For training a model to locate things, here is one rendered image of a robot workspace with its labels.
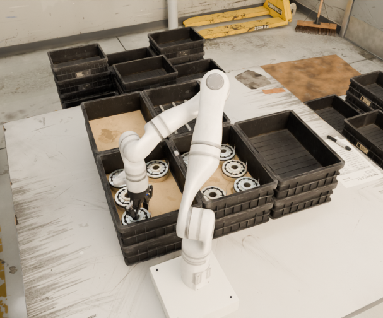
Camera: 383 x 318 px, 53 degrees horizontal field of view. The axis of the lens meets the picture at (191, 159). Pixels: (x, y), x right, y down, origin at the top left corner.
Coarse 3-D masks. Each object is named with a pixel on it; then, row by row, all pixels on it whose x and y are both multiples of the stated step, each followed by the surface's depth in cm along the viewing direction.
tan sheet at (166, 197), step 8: (168, 176) 158; (152, 184) 154; (160, 184) 154; (168, 184) 154; (176, 184) 154; (112, 192) 151; (160, 192) 151; (168, 192) 151; (176, 192) 151; (152, 200) 148; (160, 200) 148; (168, 200) 148; (176, 200) 148; (152, 208) 145; (160, 208) 145; (168, 208) 145; (176, 208) 145; (120, 216) 142; (152, 216) 142
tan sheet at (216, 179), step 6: (216, 168) 161; (216, 174) 158; (210, 180) 156; (216, 180) 156; (222, 180) 156; (204, 186) 153; (216, 186) 153; (222, 186) 153; (228, 186) 153; (228, 192) 151
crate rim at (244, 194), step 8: (232, 128) 166; (176, 136) 161; (184, 136) 161; (240, 136) 163; (248, 144) 157; (184, 168) 146; (264, 168) 146; (272, 176) 143; (264, 184) 140; (272, 184) 140; (200, 192) 137; (240, 192) 137; (248, 192) 137; (256, 192) 139; (216, 200) 134; (224, 200) 135; (232, 200) 137
